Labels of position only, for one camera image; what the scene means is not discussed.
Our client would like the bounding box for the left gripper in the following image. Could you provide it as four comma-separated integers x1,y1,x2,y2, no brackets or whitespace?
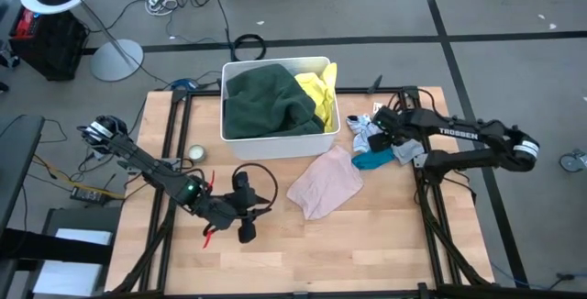
204,170,272,245

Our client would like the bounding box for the teal sock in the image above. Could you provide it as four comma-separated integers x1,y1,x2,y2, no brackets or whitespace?
350,148,396,172

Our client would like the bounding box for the white blue striped sock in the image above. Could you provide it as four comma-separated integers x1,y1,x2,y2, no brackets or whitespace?
345,113,385,154

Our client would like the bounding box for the light pink garment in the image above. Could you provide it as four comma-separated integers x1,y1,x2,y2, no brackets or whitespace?
285,144,366,221

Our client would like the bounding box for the yellow garment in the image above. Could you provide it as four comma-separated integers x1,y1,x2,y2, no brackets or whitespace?
293,61,339,134

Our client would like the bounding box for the dark green garment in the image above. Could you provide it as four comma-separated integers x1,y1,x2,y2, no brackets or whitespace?
223,62,326,140

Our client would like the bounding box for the black pointed plastic part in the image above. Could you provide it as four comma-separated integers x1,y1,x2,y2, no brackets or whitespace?
366,74,384,95

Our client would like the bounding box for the white woven laundry bin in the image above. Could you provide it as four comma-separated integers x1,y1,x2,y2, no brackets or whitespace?
219,55,342,161

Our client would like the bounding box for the black power supply box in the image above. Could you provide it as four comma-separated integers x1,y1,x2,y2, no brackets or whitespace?
68,185,112,207

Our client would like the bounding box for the grey cart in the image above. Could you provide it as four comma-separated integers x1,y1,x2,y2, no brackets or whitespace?
22,205,123,299

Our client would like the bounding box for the grey caster wheel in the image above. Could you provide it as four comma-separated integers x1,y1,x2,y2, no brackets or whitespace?
558,148,587,173

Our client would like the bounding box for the white floor lamp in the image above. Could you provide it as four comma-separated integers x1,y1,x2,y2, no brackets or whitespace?
18,0,145,83

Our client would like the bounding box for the black desk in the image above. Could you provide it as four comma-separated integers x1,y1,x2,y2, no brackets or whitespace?
0,114,115,299

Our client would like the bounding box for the black equipment case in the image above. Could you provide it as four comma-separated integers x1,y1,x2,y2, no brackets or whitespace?
8,7,91,83

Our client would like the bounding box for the red tool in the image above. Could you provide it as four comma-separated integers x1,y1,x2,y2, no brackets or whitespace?
15,8,37,28

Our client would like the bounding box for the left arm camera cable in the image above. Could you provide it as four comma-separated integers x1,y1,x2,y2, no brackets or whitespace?
230,162,280,212

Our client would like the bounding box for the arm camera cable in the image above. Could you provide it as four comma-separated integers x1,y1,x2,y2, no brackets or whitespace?
386,86,437,115
230,162,280,212

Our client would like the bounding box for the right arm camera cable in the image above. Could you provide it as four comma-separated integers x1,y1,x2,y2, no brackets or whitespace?
386,86,437,115

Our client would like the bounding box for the blue coiled cable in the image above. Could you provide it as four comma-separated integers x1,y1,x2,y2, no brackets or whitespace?
170,77,199,92

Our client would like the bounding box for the coiled black cable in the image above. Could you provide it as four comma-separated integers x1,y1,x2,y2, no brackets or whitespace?
230,33,268,62

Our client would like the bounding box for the yellow cable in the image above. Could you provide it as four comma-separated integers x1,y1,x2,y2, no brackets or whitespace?
30,153,126,200

